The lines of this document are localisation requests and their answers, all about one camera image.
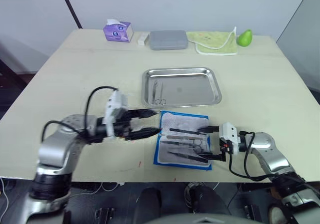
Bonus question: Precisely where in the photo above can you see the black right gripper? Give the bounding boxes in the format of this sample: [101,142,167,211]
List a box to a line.
[194,125,241,163]

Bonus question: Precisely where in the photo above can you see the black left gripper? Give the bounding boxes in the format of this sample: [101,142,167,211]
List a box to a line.
[113,108,162,142]

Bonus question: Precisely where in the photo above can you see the black ribbed tweezers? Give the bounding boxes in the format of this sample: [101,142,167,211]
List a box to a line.
[169,127,208,136]
[167,151,210,164]

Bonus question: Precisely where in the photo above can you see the silver surgical scissors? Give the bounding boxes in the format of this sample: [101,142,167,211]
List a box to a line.
[155,82,168,105]
[186,138,205,153]

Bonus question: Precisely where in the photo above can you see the rectangular metal tray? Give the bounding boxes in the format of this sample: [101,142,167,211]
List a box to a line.
[141,66,223,109]

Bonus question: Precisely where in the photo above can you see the silver pointed tweezers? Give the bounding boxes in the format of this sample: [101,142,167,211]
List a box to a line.
[161,139,195,145]

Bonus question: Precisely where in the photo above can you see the dark rounded shape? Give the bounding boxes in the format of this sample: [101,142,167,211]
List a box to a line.
[134,188,163,217]
[184,183,231,217]

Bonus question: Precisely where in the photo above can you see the small white box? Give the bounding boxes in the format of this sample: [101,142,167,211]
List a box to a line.
[137,31,150,45]

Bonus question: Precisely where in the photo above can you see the grey plastic case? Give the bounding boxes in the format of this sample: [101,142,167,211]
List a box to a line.
[148,30,189,51]

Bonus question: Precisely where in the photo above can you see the purple tissue box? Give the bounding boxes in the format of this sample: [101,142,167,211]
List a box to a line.
[102,18,134,43]

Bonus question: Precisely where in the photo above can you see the green towel with white trim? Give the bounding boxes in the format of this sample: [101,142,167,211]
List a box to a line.
[186,26,238,56]

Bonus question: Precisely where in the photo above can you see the green pear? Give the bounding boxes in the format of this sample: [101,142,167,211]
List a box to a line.
[236,29,253,47]

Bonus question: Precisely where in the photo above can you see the grey panel with dark edge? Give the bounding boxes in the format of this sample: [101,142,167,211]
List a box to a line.
[276,0,320,92]

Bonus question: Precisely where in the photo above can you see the dark brown slanted pole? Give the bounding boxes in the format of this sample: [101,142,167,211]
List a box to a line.
[57,0,83,29]

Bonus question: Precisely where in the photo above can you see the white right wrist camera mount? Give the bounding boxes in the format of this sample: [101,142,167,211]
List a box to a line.
[219,121,242,145]

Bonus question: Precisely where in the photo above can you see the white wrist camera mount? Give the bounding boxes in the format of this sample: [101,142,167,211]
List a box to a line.
[219,121,242,145]
[104,90,130,137]

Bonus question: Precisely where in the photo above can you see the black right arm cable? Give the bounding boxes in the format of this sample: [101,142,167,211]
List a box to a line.
[228,131,308,185]

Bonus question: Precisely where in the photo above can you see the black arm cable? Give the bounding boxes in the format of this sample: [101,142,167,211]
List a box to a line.
[228,131,308,185]
[41,85,120,145]

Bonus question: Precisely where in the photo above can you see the flat silver instrument handle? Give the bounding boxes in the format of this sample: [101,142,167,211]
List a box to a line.
[165,134,201,139]

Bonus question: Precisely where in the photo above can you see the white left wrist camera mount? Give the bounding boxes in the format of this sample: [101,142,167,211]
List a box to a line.
[104,90,130,137]

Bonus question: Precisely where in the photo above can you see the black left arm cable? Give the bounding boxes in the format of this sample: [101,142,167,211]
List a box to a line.
[41,85,120,145]

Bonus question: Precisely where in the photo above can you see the thin white cable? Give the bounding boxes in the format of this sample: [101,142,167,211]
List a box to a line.
[0,178,10,210]
[97,182,126,192]

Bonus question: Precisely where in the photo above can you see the black metal bracket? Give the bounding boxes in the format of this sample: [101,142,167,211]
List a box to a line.
[94,208,116,222]
[243,204,261,221]

